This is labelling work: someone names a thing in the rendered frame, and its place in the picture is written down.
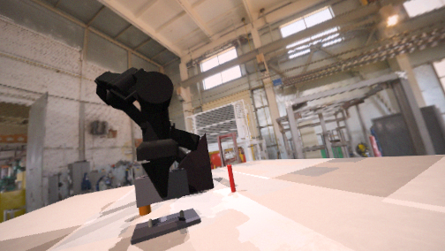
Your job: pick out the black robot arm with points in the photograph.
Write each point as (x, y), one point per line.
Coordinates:
(153, 91)

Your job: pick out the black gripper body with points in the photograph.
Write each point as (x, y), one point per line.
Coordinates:
(156, 144)

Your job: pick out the dark red peg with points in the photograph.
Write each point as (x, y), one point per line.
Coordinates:
(232, 182)

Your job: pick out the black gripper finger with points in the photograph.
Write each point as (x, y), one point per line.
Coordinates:
(158, 172)

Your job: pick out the orange cylinder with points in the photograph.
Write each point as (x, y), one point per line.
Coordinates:
(145, 210)

